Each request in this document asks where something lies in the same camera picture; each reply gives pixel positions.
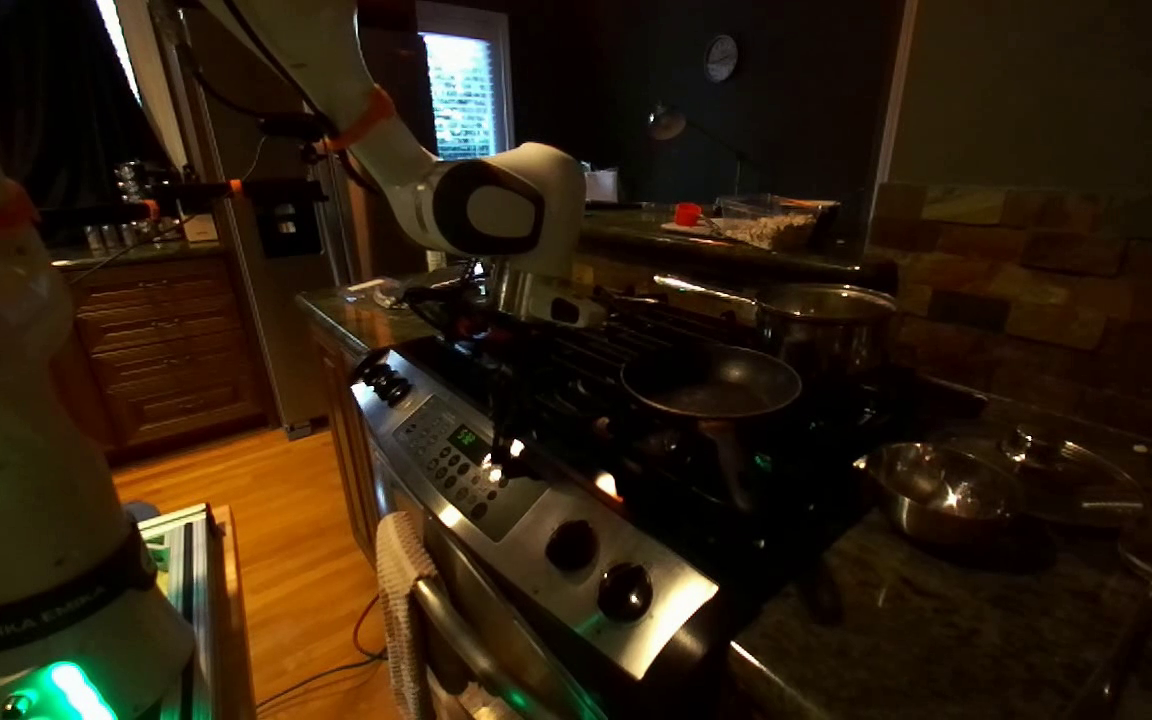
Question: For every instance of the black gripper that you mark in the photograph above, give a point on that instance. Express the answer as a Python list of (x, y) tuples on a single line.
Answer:
[(529, 297)]

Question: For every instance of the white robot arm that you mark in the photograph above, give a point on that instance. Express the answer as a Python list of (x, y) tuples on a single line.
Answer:
[(86, 632)]

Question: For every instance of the red bowl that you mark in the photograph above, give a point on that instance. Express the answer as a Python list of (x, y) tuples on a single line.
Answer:
[(686, 213)]

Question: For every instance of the black frying pan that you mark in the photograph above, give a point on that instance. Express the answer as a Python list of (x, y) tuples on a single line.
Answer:
[(719, 390)]

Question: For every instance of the black gas stove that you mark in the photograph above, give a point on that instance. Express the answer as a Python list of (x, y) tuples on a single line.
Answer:
[(590, 560)]

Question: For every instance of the window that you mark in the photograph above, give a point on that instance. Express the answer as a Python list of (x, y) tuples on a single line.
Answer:
[(460, 94)]

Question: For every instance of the steel pot with lid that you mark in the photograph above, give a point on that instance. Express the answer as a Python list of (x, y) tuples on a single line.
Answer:
[(826, 330)]

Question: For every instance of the white dish towel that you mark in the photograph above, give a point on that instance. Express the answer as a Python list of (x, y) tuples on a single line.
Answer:
[(401, 564)]

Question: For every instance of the wooden kitchen cabinet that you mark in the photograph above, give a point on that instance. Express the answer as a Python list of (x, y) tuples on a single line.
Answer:
[(162, 352)]

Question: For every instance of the steel pan with glass lid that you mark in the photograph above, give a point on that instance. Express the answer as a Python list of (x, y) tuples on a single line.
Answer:
[(974, 484)]

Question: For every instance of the round wall clock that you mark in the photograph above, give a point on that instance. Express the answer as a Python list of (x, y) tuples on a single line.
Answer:
[(721, 59)]

